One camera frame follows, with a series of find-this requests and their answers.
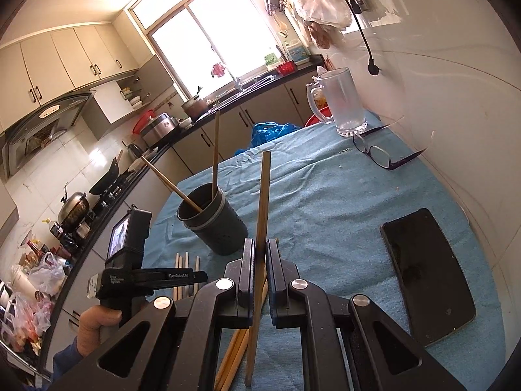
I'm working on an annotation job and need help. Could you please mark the hanging clear plastic bags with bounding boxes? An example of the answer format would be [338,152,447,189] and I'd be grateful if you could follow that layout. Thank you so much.
[285,0,355,50]

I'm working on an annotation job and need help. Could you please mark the blue towel table cover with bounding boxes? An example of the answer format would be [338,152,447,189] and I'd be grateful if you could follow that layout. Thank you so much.
[142,110,503,391]

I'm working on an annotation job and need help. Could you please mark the grey range hood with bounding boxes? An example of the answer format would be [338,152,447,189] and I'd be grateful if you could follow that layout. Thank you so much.
[0,92,96,178]

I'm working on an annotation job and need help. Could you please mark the red plastic basin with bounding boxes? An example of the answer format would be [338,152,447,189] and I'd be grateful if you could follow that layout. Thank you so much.
[133,109,156,134]
[304,106,335,128]

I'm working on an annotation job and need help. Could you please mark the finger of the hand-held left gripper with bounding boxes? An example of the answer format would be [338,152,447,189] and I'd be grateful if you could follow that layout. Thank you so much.
[152,269,208,291]

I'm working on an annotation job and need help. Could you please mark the bunch of bamboo chopsticks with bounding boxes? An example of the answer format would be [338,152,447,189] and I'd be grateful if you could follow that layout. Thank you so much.
[173,251,269,391]

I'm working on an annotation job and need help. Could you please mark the steel pot with lid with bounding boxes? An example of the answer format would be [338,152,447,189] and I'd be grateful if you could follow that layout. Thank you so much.
[57,185,90,229]

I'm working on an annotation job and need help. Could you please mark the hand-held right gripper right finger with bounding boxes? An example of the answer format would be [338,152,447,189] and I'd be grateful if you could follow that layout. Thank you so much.
[266,238,469,391]

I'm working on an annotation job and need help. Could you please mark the clear glass mug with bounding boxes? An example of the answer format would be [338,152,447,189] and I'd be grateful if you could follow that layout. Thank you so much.
[306,66,369,138]

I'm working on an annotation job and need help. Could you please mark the black kitchen countertop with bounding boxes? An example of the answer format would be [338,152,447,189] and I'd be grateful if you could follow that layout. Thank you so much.
[38,59,326,375]

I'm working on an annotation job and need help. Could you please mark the blue and white box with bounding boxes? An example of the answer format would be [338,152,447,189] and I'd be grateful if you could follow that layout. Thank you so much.
[287,40,311,63]

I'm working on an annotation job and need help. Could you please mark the dark green chopstick holder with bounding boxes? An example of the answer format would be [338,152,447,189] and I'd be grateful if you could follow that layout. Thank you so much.
[176,183,247,256]

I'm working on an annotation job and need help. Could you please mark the open grey dish cabinet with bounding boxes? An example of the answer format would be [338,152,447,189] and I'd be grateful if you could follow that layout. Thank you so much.
[83,55,176,139]

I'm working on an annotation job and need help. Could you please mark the group of sauce bottles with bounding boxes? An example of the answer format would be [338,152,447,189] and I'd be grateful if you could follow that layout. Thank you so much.
[18,238,51,263]

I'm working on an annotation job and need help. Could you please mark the grey lower cabinets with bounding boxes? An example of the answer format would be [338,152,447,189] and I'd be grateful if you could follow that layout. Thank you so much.
[49,74,326,375]

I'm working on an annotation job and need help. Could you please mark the black cable with plug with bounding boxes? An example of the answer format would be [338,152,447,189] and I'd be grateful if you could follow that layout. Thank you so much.
[319,0,381,76]

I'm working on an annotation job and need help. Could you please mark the person's left hand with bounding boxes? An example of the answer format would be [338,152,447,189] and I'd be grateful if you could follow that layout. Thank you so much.
[77,307,123,358]

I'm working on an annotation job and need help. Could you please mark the kitchen window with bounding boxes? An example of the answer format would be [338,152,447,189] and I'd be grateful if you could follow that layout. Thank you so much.
[130,0,286,102]

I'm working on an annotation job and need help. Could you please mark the white plastic bag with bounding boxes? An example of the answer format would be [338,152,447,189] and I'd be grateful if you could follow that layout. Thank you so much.
[28,252,68,296]

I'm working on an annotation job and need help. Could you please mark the blue plastic bag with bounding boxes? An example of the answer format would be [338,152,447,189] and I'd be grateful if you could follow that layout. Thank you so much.
[233,121,304,156]

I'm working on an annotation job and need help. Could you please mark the pink plastic bags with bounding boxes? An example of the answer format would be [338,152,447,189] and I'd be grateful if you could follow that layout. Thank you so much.
[0,291,53,353]

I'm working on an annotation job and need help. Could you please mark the silver rice cooker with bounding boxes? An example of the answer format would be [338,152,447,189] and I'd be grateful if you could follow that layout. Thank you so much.
[140,112,180,145]

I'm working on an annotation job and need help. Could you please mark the black wok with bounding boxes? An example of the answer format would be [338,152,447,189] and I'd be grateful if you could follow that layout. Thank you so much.
[89,158,123,195]

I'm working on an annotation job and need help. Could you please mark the black smartphone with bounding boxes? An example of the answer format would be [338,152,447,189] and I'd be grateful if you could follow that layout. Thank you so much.
[380,208,477,348]

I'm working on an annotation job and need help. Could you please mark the beige upper cabinets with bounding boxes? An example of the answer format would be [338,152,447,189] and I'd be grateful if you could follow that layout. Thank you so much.
[0,22,141,131]

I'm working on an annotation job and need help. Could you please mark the dark brown chopstick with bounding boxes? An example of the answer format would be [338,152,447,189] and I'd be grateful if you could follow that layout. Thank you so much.
[140,155,203,213]
[211,110,221,198]
[245,152,272,388]

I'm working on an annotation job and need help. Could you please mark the dark framed eyeglasses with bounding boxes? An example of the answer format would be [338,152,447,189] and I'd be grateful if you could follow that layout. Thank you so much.
[352,124,428,171]

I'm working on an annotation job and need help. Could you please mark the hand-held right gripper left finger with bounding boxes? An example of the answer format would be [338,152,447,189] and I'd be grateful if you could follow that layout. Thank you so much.
[51,238,256,391]

